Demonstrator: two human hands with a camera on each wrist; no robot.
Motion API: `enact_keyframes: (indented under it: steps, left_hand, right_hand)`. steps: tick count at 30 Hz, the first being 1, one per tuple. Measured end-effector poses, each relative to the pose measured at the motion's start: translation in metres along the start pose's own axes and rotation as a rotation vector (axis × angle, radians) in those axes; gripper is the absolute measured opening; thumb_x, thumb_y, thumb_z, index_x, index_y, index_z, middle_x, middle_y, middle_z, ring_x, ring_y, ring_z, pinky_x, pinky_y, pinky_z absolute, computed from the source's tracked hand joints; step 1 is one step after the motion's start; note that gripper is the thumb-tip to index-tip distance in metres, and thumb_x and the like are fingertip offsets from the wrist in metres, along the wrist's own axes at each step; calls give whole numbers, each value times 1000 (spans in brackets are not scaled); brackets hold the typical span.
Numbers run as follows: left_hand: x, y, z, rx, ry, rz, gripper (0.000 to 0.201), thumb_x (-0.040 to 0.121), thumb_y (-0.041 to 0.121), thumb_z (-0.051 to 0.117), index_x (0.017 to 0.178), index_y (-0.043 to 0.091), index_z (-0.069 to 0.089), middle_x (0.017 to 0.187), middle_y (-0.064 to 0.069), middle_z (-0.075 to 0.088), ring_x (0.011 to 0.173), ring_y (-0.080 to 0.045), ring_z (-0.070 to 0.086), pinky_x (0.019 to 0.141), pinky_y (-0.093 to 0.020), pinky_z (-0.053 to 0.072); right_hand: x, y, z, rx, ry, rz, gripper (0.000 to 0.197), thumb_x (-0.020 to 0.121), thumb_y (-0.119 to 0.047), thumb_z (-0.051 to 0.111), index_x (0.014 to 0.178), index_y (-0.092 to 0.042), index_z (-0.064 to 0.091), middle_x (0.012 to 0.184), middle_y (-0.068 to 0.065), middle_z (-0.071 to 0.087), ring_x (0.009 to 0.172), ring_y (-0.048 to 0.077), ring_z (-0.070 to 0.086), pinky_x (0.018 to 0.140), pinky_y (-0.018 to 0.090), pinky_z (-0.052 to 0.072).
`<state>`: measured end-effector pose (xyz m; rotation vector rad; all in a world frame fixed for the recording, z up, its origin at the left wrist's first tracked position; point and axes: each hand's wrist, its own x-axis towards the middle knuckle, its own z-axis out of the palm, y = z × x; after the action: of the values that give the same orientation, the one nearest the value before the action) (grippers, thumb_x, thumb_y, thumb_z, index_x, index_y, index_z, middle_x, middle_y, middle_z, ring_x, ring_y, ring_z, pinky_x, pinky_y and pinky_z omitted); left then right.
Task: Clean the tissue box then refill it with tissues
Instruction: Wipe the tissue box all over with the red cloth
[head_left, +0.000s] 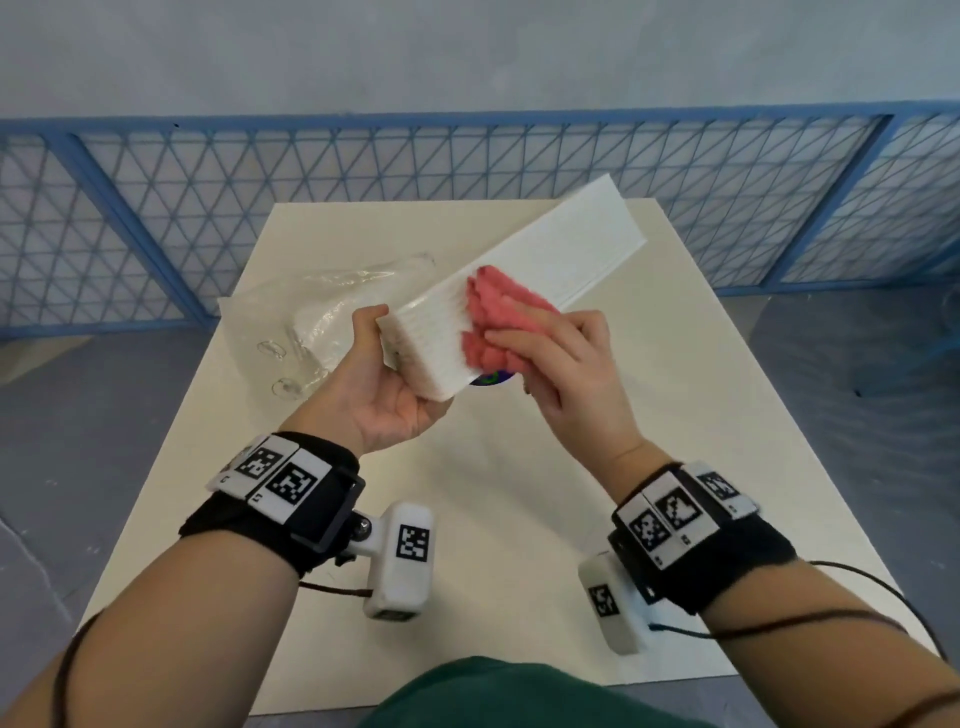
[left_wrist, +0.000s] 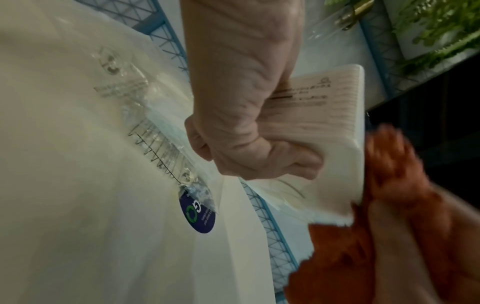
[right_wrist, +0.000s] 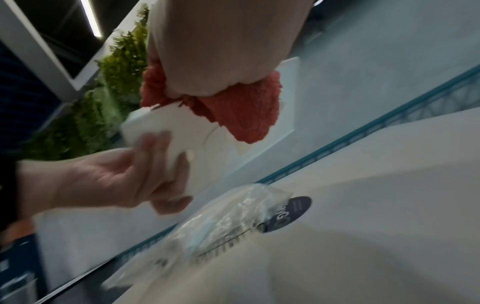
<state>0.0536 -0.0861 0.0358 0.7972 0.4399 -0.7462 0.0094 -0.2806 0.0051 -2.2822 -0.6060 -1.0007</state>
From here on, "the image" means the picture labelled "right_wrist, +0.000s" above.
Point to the person's left hand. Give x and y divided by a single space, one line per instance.
93 181

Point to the person's right hand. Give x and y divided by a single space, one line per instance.
225 44

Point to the pink cleaning cloth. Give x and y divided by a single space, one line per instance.
247 109

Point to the white tissue box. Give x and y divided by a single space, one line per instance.
210 160

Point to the clear plastic tissue packet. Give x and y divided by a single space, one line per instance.
225 225

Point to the ceiling strip light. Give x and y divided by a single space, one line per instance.
92 19

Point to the blue mesh fence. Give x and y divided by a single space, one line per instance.
442 98

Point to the green plant wall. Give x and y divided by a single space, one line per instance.
123 74

